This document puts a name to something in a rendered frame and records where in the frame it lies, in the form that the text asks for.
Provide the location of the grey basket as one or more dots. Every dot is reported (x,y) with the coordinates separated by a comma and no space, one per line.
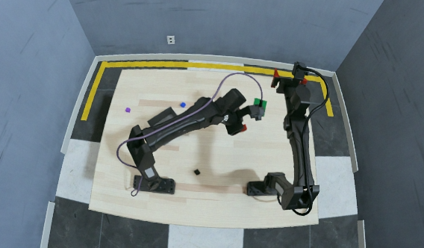
(162,117)

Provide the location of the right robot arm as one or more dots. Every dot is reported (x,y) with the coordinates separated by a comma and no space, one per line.
(293,125)

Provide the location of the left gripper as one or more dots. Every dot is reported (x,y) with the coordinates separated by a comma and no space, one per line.
(234,125)

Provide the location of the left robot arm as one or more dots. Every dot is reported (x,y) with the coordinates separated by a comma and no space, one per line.
(156,136)

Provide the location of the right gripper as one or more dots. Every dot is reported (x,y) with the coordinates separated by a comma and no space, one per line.
(287,86)

